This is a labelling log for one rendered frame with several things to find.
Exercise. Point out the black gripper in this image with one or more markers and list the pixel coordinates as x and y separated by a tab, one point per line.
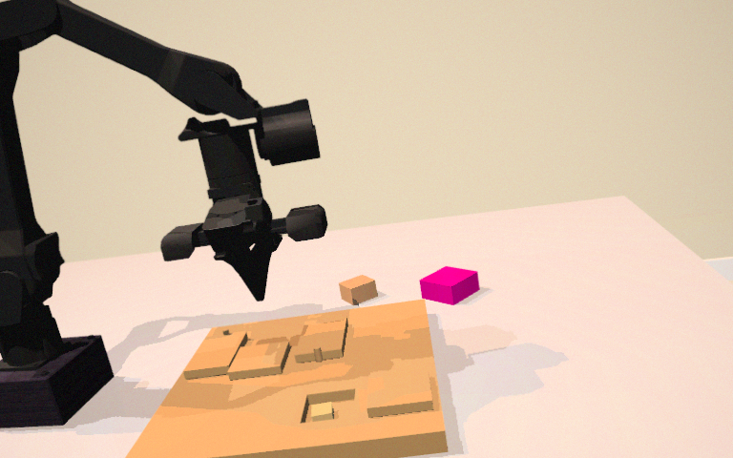
302	223

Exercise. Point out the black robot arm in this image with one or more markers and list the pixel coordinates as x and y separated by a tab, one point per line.
30	259

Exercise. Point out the magenta block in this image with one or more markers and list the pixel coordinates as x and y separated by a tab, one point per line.
449	285

